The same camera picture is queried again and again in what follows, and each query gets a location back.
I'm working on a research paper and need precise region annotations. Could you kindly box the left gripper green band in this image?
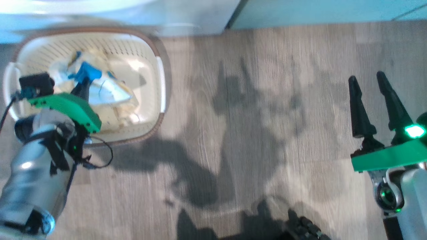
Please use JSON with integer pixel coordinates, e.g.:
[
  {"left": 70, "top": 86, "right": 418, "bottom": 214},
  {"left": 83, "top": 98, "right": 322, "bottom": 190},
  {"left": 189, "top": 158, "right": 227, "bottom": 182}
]
[{"left": 28, "top": 78, "right": 101, "bottom": 134}]

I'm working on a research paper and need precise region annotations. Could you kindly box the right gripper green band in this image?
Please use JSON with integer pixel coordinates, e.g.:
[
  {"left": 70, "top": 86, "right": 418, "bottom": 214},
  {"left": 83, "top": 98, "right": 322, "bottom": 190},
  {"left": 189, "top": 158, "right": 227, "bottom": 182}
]
[{"left": 348, "top": 71, "right": 427, "bottom": 173}]

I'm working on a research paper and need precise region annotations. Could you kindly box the white and blue garment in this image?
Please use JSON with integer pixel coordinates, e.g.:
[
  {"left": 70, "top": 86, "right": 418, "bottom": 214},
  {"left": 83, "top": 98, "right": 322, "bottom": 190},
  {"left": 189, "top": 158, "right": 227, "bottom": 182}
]
[{"left": 50, "top": 51, "right": 134, "bottom": 106}]

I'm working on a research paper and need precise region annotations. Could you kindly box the basket bottom product sticker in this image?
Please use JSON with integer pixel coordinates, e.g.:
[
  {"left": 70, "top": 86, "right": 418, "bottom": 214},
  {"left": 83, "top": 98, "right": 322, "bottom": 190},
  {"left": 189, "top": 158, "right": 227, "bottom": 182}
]
[{"left": 115, "top": 105, "right": 140, "bottom": 124}]

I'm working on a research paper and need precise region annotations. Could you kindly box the cream perforated laundry basket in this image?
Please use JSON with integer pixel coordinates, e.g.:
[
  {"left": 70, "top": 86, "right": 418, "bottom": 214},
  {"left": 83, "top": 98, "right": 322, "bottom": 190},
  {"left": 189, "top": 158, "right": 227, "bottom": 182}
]
[{"left": 3, "top": 27, "right": 166, "bottom": 148}]

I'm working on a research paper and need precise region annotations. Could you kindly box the white washing machine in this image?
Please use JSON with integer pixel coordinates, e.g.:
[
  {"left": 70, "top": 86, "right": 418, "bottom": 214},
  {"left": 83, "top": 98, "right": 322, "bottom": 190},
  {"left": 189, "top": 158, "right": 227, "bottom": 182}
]
[{"left": 0, "top": 0, "right": 241, "bottom": 44}]

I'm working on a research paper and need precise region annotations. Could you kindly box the pale green cabinet panel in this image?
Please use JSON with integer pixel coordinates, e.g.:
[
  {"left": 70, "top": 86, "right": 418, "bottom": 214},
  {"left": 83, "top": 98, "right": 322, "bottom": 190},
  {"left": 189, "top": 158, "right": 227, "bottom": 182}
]
[
  {"left": 229, "top": 0, "right": 427, "bottom": 30},
  {"left": 394, "top": 5, "right": 427, "bottom": 21}
]

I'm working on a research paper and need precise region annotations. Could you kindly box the looped black gripper cable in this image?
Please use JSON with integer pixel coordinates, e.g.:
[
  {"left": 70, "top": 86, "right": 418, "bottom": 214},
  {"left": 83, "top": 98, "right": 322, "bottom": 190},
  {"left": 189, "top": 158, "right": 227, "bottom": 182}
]
[{"left": 85, "top": 134, "right": 114, "bottom": 169}]

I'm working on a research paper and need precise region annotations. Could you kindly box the thin black camera cable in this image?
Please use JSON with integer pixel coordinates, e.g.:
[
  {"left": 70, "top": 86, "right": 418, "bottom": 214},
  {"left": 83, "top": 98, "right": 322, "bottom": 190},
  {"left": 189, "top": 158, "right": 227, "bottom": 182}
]
[{"left": 0, "top": 95, "right": 18, "bottom": 133}]

